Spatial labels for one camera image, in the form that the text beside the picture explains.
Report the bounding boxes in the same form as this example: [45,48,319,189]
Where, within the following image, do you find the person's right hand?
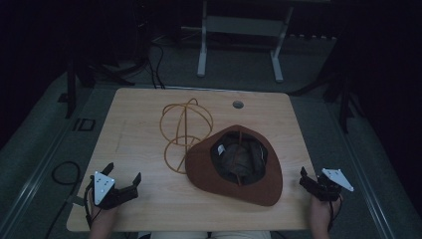
[310,193,343,239]

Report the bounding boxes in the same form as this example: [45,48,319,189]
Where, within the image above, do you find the black metal stand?
[322,74,366,134]
[57,59,101,120]

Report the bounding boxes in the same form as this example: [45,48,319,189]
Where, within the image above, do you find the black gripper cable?
[326,194,343,232]
[83,177,98,230]

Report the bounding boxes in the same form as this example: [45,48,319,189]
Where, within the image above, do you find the brown brimmed hat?
[184,123,284,207]

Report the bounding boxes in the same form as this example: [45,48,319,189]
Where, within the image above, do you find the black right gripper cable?
[326,194,343,232]

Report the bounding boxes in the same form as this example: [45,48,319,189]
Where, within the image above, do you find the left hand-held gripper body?
[88,170,139,210]

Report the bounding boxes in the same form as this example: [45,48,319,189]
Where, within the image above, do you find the black looped floor cable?
[51,160,82,186]

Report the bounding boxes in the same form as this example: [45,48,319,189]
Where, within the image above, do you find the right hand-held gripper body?
[308,167,354,202]

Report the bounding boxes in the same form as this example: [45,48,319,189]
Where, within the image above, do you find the gold wire hat stand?
[159,98,215,175]

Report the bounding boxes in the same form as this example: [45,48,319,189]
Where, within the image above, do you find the black rectangular floor frame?
[72,118,97,132]

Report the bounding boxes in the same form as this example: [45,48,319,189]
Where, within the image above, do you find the person's left hand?
[88,198,118,239]

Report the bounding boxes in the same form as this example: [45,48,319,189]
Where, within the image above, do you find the white metal desk frame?
[196,0,296,84]

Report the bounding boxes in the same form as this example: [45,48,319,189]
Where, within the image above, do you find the black hanging cables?
[147,41,166,90]

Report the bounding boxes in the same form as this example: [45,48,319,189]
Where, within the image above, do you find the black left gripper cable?
[83,177,98,230]

